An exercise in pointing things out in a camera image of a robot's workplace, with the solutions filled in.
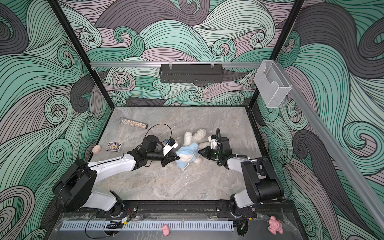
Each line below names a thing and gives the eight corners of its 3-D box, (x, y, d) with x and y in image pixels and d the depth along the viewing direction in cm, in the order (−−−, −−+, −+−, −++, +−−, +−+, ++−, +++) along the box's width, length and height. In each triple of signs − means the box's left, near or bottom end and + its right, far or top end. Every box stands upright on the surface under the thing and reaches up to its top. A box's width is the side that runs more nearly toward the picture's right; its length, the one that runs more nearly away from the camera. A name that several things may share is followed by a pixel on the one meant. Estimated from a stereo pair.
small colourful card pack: (106, 151, 96) (105, 150, 95) (109, 143, 101) (108, 141, 99) (119, 151, 96) (118, 150, 95) (122, 143, 101) (121, 141, 99)
